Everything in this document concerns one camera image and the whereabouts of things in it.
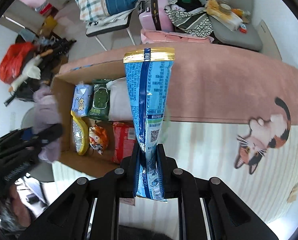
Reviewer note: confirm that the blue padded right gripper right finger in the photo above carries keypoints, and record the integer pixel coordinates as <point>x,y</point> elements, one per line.
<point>170,182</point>

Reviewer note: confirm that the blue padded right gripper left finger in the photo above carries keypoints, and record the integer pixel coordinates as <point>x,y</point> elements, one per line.
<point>130,178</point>

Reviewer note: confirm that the red snack packet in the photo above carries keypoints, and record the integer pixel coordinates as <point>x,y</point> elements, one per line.
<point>124,135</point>

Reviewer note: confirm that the orange cartoon snack packet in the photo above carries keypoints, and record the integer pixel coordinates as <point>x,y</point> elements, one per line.
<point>98,139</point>

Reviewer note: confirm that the lilac sock bundle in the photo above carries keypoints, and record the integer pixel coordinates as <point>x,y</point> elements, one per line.
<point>46,114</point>

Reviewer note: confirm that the white cotton pad bag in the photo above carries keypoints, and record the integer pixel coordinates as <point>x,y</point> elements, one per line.
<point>119,99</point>

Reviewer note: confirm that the yellow grey scrub sponge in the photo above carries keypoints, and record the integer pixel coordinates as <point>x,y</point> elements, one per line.
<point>80,134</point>

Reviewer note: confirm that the green wet wipes pack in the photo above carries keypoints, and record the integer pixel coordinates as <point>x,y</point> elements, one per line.
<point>99,109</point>

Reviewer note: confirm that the light blue tissue pack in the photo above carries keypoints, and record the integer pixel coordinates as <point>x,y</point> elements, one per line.
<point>81,99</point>

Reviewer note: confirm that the blue long snack packet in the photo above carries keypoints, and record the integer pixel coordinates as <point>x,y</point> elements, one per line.
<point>147,76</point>

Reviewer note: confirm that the open cardboard box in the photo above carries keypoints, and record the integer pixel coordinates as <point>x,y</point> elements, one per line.
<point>63,86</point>

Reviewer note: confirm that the dark fleece sleeve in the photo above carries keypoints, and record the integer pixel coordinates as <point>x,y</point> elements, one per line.
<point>130,233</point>

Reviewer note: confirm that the white goose plush toy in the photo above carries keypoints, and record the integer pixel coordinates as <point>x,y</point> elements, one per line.
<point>30,70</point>

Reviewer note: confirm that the striped pink cat table mat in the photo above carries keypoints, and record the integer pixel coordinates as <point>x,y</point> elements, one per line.
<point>213,93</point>

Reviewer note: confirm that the orange plastic bag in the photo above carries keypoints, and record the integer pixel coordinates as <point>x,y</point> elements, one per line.
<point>12,62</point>

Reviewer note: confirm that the pink suitcase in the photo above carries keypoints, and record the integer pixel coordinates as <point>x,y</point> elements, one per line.
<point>152,15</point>

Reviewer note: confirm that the black white patterned bag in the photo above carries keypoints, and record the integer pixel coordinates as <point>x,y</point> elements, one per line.
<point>190,17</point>

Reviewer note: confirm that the yellow snack bag on chair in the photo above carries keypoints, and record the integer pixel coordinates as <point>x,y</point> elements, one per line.
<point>228,19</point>

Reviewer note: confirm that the black stroller frame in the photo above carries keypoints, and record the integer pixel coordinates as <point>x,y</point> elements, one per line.
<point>48,66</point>

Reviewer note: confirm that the grey chair by wall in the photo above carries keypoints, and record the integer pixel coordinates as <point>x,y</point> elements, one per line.
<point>246,36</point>

